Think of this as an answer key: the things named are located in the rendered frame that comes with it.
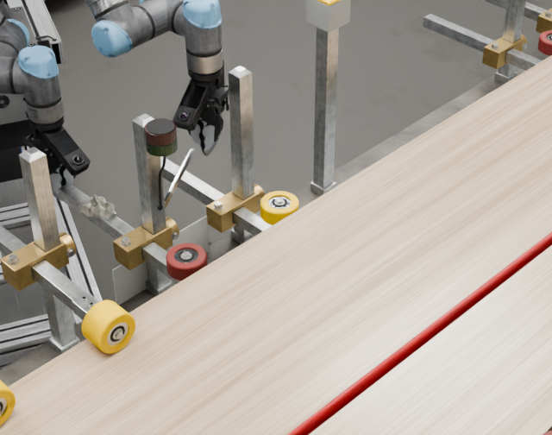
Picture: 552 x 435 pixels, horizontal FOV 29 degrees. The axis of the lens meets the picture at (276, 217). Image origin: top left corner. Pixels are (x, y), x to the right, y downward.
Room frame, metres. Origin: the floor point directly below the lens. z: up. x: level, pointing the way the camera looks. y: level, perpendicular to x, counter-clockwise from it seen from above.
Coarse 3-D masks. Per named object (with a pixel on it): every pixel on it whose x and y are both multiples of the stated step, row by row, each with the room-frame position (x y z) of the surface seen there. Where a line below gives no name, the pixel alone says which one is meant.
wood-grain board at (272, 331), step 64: (448, 128) 2.07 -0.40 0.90; (512, 128) 2.07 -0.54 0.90; (384, 192) 1.83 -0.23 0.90; (448, 192) 1.83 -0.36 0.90; (512, 192) 1.82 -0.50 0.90; (256, 256) 1.62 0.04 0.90; (320, 256) 1.62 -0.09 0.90; (384, 256) 1.62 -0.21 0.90; (448, 256) 1.62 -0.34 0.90; (512, 256) 1.62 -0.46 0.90; (192, 320) 1.44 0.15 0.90; (256, 320) 1.44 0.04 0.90; (320, 320) 1.44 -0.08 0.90; (384, 320) 1.44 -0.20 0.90; (512, 320) 1.44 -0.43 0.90; (64, 384) 1.28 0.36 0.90; (128, 384) 1.28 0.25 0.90; (192, 384) 1.28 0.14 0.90; (256, 384) 1.28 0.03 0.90; (320, 384) 1.28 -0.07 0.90; (384, 384) 1.28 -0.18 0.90; (448, 384) 1.28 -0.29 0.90; (512, 384) 1.28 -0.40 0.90
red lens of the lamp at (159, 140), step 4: (152, 120) 1.74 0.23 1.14; (144, 128) 1.72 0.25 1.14; (176, 128) 1.72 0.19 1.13; (148, 132) 1.70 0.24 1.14; (172, 132) 1.70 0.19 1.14; (176, 132) 1.72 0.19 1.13; (148, 136) 1.70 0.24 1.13; (152, 136) 1.69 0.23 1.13; (156, 136) 1.69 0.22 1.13; (160, 136) 1.69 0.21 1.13; (164, 136) 1.69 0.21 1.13; (168, 136) 1.70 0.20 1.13; (172, 136) 1.70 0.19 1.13; (176, 136) 1.71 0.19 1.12; (148, 140) 1.70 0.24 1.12; (152, 140) 1.69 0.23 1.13; (156, 140) 1.69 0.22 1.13; (160, 140) 1.69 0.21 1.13; (164, 140) 1.69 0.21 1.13; (168, 140) 1.69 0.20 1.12; (172, 140) 1.70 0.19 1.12; (152, 144) 1.69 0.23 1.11; (156, 144) 1.69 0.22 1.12; (160, 144) 1.69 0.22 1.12; (164, 144) 1.69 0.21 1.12
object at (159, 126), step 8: (160, 120) 1.74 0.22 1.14; (168, 120) 1.74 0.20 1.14; (152, 128) 1.71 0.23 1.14; (160, 128) 1.71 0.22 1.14; (168, 128) 1.71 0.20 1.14; (168, 144) 1.70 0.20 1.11; (160, 168) 1.73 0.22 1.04; (160, 176) 1.73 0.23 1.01; (160, 184) 1.74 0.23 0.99; (160, 192) 1.74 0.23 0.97; (160, 200) 1.74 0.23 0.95; (160, 208) 1.74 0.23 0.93
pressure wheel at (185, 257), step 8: (176, 248) 1.64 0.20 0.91; (184, 248) 1.64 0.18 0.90; (192, 248) 1.64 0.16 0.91; (200, 248) 1.64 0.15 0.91; (168, 256) 1.61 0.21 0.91; (176, 256) 1.62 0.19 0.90; (184, 256) 1.61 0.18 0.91; (192, 256) 1.62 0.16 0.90; (200, 256) 1.61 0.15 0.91; (168, 264) 1.60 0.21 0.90; (176, 264) 1.59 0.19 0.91; (184, 264) 1.59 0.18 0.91; (192, 264) 1.59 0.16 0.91; (200, 264) 1.59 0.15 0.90; (168, 272) 1.60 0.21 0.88; (176, 272) 1.58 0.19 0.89; (184, 272) 1.58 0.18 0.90; (192, 272) 1.58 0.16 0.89
